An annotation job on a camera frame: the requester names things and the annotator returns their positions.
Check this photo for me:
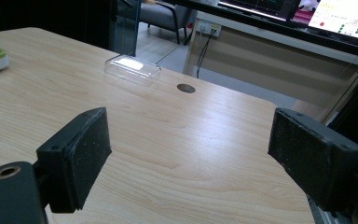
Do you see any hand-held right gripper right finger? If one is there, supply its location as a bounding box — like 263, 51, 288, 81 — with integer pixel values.
267, 107, 358, 213

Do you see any light wooden desk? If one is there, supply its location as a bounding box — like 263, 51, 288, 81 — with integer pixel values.
182, 11, 358, 123

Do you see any black power cable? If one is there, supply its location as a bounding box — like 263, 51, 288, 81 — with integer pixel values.
196, 29, 218, 79

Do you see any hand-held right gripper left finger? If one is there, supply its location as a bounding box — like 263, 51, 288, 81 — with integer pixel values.
35, 106, 113, 215

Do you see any white wall socket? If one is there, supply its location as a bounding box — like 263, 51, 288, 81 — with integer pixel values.
197, 20, 223, 37

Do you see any round table grommet cover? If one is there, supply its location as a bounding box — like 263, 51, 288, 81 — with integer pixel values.
176, 83, 197, 94

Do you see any clear plastic box lid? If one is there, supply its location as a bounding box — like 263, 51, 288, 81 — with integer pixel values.
103, 54, 162, 87

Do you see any dark computer monitor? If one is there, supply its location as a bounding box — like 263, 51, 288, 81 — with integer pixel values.
217, 0, 302, 22

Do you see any grey armchair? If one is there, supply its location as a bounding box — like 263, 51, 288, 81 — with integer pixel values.
139, 0, 198, 45

